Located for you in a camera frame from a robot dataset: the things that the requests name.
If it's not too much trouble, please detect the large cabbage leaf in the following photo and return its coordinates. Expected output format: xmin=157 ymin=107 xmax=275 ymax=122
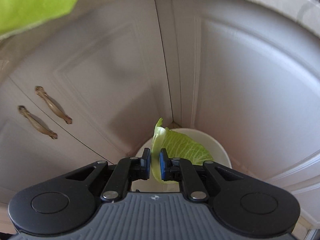
xmin=151 ymin=118 xmax=213 ymax=184

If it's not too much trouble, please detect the white trash bin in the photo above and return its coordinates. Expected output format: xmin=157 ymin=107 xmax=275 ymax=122
xmin=131 ymin=128 xmax=232 ymax=192

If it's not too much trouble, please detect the left white cabinet door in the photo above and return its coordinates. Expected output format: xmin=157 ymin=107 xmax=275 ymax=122
xmin=1 ymin=78 xmax=117 ymax=204

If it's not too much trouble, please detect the white cabinet door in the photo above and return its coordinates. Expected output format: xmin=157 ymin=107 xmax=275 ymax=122
xmin=11 ymin=0 xmax=172 ymax=161
xmin=1 ymin=78 xmax=117 ymax=204
xmin=156 ymin=0 xmax=319 ymax=189

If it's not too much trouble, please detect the middle white cabinet door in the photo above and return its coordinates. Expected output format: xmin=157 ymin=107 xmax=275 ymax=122
xmin=11 ymin=0 xmax=172 ymax=161

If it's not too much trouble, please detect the right white cabinet door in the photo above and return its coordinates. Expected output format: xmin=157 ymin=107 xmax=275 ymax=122
xmin=156 ymin=0 xmax=319 ymax=189

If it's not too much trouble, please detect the upper brass cabinet handle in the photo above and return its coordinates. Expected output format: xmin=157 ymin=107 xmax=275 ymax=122
xmin=35 ymin=86 xmax=73 ymax=125

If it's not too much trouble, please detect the brass cabinet handle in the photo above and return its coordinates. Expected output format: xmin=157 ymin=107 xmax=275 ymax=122
xmin=35 ymin=86 xmax=73 ymax=125
xmin=17 ymin=105 xmax=58 ymax=139

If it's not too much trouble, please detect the lower brass cabinet handle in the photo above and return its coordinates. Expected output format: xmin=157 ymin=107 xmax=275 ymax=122
xmin=17 ymin=105 xmax=58 ymax=139

